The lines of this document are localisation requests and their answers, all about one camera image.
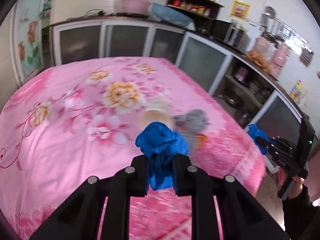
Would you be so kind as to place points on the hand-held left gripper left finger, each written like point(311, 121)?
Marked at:
point(140, 177)

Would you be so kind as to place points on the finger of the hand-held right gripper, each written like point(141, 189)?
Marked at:
point(266, 142)
point(272, 151)

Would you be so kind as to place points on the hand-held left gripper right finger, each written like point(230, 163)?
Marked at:
point(183, 180)

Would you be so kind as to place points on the blue plastic sheet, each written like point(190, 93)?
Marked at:
point(160, 142)
point(256, 133)

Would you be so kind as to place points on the person's right forearm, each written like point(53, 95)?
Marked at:
point(302, 215)

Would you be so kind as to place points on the person's right hand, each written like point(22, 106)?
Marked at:
point(298, 187)

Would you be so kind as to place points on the steel pot in cabinet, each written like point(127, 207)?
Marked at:
point(246, 118)

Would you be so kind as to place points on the colourful printed packet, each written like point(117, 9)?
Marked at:
point(297, 90)

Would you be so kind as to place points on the grey crumpled wrapper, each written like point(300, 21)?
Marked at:
point(192, 121)

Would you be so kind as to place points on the beige paper cup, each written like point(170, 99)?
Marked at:
point(156, 117)

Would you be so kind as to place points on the small appliance in cabinet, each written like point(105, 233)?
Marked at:
point(241, 74)

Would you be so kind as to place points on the pink floral blanket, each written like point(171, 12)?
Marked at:
point(62, 155)

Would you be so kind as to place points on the pink thermos jug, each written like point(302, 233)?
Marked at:
point(280, 60)

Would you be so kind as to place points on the black chopstick holder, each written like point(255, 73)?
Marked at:
point(307, 55)

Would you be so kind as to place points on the plastic bag of oranges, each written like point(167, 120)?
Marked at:
point(260, 55)

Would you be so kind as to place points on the silver microwave oven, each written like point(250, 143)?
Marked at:
point(227, 32)

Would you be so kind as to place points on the rack of hanging kitchen utensils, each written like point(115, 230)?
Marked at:
point(272, 22)

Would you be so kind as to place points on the kitchen counter cabinet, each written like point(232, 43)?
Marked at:
point(125, 42)

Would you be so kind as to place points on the dark wooden spice shelf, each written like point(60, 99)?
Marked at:
point(217, 8)

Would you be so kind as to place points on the row of red sauce bottles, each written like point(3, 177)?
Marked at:
point(195, 7)

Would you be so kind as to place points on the blue plastic basket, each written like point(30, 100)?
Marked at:
point(170, 15)

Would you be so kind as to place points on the black induction cooker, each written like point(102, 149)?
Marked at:
point(132, 15)

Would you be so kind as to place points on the pink pot with lid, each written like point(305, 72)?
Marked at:
point(132, 4)

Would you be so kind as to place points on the flower print glass door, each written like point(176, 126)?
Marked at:
point(27, 42)

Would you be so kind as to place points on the yellow wall poster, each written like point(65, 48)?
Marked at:
point(240, 9)

